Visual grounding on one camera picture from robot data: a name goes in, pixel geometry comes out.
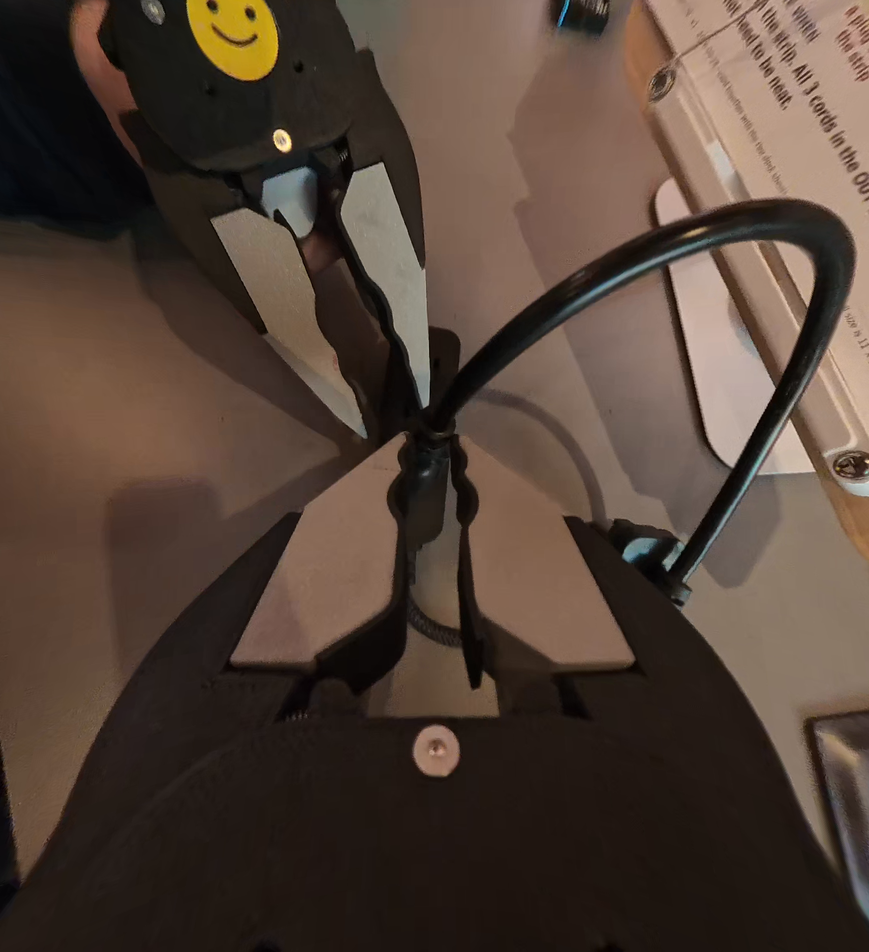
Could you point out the metal tray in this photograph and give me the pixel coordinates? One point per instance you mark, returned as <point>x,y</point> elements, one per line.
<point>866,818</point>

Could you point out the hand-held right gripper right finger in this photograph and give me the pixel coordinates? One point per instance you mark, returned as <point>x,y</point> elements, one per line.
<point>539,587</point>

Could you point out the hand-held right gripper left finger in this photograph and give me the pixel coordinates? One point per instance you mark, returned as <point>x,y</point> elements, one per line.
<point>330,580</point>

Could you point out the person's left forearm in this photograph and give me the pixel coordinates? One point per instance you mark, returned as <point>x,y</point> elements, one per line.
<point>18,111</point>

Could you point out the small black device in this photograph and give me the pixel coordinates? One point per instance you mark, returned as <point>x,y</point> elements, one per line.
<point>583,15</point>

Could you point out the black power strip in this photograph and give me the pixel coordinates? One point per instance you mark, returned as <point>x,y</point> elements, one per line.
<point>446,357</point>

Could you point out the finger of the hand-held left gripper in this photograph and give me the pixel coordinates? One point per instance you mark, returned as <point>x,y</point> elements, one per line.
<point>278,297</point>
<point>397,260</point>

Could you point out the white rounded pad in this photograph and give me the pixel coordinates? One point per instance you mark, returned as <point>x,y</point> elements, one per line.
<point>725,372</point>

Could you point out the printed instruction sheet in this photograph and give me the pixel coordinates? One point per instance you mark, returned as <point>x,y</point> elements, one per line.
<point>814,89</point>

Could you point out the person's left hand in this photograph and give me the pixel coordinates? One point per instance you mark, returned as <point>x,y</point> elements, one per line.
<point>91,48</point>

